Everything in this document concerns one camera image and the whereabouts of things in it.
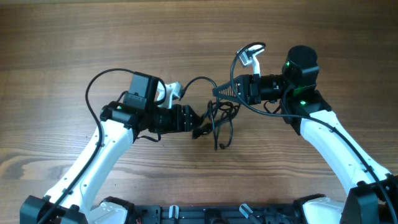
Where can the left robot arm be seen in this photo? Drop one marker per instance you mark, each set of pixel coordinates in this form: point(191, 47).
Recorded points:
point(147, 105)

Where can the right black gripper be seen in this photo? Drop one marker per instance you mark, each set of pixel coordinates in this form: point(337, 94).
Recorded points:
point(249, 89)

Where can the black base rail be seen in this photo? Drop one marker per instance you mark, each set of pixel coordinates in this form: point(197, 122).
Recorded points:
point(174, 214)

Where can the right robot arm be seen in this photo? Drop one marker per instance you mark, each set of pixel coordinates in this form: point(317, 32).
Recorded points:
point(371, 190)

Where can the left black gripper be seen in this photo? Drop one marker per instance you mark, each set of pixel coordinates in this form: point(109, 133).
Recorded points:
point(180, 123)

